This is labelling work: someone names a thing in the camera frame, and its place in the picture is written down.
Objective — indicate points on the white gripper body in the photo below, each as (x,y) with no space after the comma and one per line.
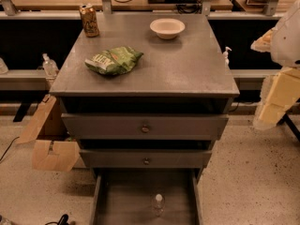
(287,41)

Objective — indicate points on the clear plastic water bottle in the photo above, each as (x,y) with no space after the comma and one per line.
(158,204)

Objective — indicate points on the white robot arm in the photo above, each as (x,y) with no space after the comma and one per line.
(283,40)

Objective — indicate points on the white pump dispenser bottle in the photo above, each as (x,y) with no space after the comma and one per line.
(226,55)

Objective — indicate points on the grey drawer cabinet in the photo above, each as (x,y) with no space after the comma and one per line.
(185,75)

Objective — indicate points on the grey top drawer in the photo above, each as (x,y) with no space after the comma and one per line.
(197,127)

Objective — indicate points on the grey open bottom drawer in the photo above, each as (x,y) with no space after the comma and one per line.
(124,197)

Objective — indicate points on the grey middle drawer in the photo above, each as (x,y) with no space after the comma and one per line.
(145,158)

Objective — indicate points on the clear bottle on shelf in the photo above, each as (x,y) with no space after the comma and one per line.
(49,66)

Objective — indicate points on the black table leg right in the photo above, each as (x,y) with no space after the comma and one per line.
(288,121)

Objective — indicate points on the white paper bowl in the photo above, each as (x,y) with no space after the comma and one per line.
(167,28)

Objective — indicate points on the green chip bag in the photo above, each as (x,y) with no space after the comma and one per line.
(115,61)

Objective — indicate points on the gold drink can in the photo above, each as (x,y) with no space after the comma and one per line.
(89,20)

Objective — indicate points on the brown cardboard box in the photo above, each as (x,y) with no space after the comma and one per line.
(54,149)

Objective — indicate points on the black object bottom left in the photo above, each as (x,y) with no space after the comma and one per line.
(62,221)

